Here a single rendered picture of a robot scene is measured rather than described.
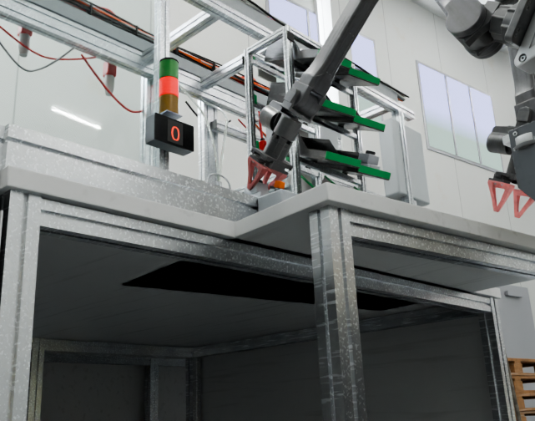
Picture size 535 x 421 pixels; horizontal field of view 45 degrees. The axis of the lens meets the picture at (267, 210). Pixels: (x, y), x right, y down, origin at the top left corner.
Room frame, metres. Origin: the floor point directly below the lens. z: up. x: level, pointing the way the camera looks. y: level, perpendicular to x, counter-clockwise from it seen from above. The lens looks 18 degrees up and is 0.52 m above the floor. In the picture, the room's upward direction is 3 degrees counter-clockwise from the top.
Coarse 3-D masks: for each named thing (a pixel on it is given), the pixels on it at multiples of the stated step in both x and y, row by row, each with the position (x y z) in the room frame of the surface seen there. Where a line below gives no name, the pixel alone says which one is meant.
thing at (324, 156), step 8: (304, 144) 1.69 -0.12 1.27; (312, 144) 1.85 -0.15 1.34; (320, 144) 1.82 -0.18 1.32; (328, 144) 1.79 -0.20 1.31; (288, 152) 1.75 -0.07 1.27; (304, 152) 1.69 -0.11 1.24; (312, 152) 1.66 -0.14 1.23; (320, 152) 1.63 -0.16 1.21; (328, 152) 1.62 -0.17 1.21; (336, 152) 1.76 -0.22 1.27; (320, 160) 1.71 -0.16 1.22; (328, 160) 1.63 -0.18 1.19; (336, 160) 1.64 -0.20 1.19; (344, 160) 1.66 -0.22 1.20; (352, 160) 1.67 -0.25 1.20; (360, 160) 1.69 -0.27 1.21
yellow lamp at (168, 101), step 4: (160, 96) 1.44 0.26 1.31; (164, 96) 1.44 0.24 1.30; (168, 96) 1.44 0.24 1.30; (172, 96) 1.44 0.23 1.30; (176, 96) 1.45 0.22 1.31; (160, 100) 1.44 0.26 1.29; (164, 100) 1.44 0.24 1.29; (168, 100) 1.44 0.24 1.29; (172, 100) 1.44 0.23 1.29; (176, 100) 1.45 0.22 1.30; (160, 104) 1.44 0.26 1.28; (164, 104) 1.44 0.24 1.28; (168, 104) 1.44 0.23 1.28; (172, 104) 1.44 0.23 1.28; (176, 104) 1.45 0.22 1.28; (160, 108) 1.44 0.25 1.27; (164, 108) 1.44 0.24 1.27; (168, 108) 1.44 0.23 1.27; (172, 108) 1.44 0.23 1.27; (176, 108) 1.45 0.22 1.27; (160, 112) 1.44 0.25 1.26; (176, 112) 1.45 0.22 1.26
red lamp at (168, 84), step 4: (168, 76) 1.44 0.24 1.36; (160, 80) 1.44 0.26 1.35; (164, 80) 1.44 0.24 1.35; (168, 80) 1.44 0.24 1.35; (172, 80) 1.44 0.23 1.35; (176, 80) 1.45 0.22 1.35; (160, 84) 1.44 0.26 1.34; (164, 84) 1.44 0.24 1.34; (168, 84) 1.44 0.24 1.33; (172, 84) 1.44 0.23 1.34; (176, 84) 1.45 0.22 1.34; (160, 88) 1.44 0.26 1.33; (164, 88) 1.44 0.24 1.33; (168, 88) 1.44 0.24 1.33; (172, 88) 1.44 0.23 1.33; (176, 88) 1.45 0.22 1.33; (160, 92) 1.44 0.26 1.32; (164, 92) 1.44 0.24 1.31; (168, 92) 1.44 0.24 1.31; (172, 92) 1.44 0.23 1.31; (176, 92) 1.45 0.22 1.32
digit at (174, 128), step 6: (168, 120) 1.43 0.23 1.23; (168, 126) 1.43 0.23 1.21; (174, 126) 1.44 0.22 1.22; (180, 126) 1.45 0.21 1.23; (168, 132) 1.43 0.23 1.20; (174, 132) 1.44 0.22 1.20; (180, 132) 1.45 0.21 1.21; (168, 138) 1.43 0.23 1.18; (174, 138) 1.44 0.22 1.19; (180, 138) 1.45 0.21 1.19; (180, 144) 1.45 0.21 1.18
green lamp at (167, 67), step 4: (164, 60) 1.44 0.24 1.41; (168, 60) 1.44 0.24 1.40; (172, 60) 1.44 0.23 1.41; (160, 64) 1.44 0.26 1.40; (164, 64) 1.44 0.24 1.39; (168, 64) 1.44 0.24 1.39; (172, 64) 1.44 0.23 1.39; (176, 64) 1.45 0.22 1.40; (160, 68) 1.44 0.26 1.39; (164, 68) 1.44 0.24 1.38; (168, 68) 1.44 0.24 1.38; (172, 68) 1.44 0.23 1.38; (176, 68) 1.45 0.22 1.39; (160, 72) 1.44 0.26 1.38; (164, 72) 1.44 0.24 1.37; (168, 72) 1.44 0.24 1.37; (172, 72) 1.44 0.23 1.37; (176, 72) 1.45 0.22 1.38; (160, 76) 1.44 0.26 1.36; (164, 76) 1.44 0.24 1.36; (172, 76) 1.44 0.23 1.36; (176, 76) 1.45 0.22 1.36
